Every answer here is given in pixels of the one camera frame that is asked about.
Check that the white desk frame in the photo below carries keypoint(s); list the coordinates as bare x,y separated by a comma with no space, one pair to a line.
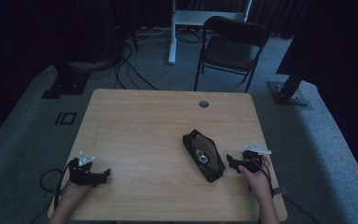
195,18

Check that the person's right hand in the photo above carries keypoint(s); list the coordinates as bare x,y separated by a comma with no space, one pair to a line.
258,180

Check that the black slanted stand with base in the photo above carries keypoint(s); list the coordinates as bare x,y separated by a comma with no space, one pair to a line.
289,90

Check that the black folding chair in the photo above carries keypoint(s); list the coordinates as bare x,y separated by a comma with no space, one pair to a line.
231,51

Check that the black stand with base plate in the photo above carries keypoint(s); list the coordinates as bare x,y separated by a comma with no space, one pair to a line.
66,82

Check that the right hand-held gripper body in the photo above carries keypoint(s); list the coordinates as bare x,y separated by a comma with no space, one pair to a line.
252,160

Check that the grey table grommet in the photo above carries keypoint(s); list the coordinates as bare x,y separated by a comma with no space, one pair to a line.
203,104

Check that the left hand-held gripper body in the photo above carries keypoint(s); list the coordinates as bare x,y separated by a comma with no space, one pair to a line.
82,174

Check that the person's left hand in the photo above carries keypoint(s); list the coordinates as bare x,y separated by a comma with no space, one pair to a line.
74,193

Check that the black mesh pencil case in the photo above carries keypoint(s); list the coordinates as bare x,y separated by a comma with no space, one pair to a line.
203,155

